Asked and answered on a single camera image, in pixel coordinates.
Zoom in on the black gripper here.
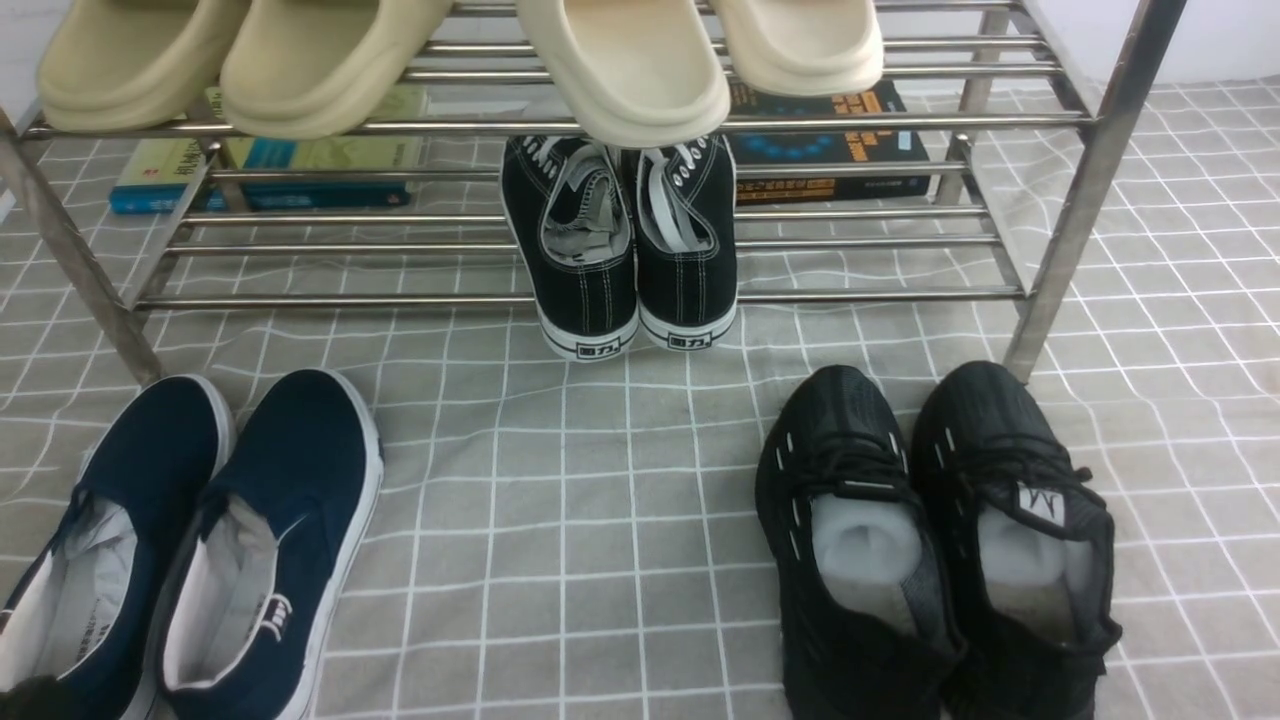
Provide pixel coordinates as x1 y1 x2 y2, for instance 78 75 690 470
1 676 63 719

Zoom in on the navy canvas shoe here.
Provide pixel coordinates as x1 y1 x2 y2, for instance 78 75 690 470
1 375 234 719
156 369 384 719

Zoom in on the stainless steel shoe rack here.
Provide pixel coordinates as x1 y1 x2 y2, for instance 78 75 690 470
3 1 1187 384

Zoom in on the green blue book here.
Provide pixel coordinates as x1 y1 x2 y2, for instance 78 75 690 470
108 136 424 215

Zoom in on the grey checked floor cloth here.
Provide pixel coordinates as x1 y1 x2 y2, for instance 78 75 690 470
0 76 1280 720

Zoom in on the tan slipper far left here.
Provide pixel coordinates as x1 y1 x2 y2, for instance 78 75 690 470
36 1 250 133

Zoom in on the tan slipper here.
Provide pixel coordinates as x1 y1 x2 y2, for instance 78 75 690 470
219 1 453 140
36 1 250 133

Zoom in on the black canvas sneaker left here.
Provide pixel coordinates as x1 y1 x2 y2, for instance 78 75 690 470
499 135 640 363

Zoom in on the black canvas sneaker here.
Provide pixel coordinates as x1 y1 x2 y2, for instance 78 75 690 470
620 135 739 352
499 135 640 363

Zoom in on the black canvas sneaker right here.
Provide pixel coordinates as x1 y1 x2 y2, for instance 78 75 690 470
620 135 739 352

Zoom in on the black mesh sneaker left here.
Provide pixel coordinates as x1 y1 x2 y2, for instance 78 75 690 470
755 365 965 719

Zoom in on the black mesh sneaker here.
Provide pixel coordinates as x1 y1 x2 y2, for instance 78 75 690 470
910 361 1123 719
755 365 965 719

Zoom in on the cream slipper centre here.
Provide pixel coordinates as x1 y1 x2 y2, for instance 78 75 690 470
515 1 731 149

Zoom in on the cream slipper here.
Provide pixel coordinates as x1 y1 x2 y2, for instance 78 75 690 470
710 1 884 97
515 1 731 149

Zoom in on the black orange book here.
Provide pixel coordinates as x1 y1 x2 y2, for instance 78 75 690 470
728 79 933 206

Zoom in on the cream slipper right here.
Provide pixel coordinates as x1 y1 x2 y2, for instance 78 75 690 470
710 1 884 97

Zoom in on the black mesh sneaker right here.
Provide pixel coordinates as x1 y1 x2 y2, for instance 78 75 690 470
910 361 1123 719

